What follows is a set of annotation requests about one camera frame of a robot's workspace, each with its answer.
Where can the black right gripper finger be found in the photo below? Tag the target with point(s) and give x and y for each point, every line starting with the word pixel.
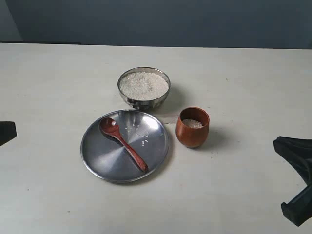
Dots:
pixel 298 153
pixel 299 209

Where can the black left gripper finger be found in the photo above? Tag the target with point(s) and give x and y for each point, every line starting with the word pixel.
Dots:
pixel 7 131

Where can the dark red wooden spoon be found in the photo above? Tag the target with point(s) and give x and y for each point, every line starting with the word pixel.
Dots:
pixel 111 128

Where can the brown wooden cup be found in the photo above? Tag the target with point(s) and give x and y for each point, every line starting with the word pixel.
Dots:
pixel 189 136

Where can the steel bowl of rice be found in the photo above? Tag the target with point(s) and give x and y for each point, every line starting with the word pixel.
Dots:
pixel 144 88

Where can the round steel plate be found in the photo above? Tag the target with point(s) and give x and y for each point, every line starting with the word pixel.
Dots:
pixel 108 159

